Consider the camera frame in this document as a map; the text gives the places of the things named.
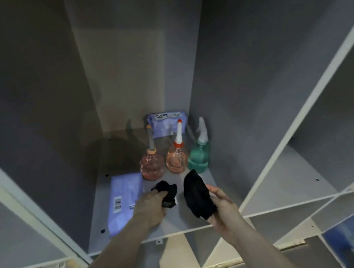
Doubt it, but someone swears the person's left hand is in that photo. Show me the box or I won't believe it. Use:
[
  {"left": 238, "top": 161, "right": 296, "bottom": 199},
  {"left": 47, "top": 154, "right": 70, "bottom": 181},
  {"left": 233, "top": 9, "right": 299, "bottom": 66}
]
[{"left": 128, "top": 187, "right": 173, "bottom": 232}]

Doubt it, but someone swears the person's right hand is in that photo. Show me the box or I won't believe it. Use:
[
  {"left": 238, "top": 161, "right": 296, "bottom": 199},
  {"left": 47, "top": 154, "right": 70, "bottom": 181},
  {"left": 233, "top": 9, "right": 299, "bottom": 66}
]
[{"left": 203, "top": 178, "right": 256, "bottom": 248}]

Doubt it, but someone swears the purple wipes pack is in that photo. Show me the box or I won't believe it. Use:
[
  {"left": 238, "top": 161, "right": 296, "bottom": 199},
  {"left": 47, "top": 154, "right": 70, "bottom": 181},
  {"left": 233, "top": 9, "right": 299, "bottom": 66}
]
[
  {"left": 143, "top": 108, "right": 191, "bottom": 140},
  {"left": 100, "top": 172, "right": 152, "bottom": 238}
]

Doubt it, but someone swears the pink spray bottle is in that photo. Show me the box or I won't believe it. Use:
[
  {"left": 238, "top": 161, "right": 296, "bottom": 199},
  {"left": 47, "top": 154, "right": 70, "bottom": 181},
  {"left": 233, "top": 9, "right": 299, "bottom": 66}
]
[
  {"left": 160, "top": 118, "right": 192, "bottom": 175},
  {"left": 134, "top": 123, "right": 168, "bottom": 182}
]

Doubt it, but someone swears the green spray bottle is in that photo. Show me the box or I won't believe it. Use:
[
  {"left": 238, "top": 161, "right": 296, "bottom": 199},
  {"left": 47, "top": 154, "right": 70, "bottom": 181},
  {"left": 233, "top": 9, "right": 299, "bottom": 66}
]
[{"left": 180, "top": 116, "right": 215, "bottom": 176}]

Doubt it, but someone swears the grey cubby shelf unit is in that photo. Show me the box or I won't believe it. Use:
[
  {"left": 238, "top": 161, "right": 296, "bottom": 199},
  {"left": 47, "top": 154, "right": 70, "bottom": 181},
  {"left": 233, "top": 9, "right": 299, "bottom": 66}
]
[{"left": 0, "top": 0, "right": 354, "bottom": 268}]

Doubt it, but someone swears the person's left forearm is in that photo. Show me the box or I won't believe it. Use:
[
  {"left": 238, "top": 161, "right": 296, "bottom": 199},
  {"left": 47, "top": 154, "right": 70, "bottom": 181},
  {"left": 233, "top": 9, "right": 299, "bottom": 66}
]
[{"left": 43, "top": 214, "right": 160, "bottom": 268}]

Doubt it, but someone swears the person's right forearm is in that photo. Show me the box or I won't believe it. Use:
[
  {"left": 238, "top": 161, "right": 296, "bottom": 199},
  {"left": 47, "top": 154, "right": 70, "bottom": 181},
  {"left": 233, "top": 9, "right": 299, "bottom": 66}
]
[{"left": 226, "top": 217, "right": 303, "bottom": 268}]

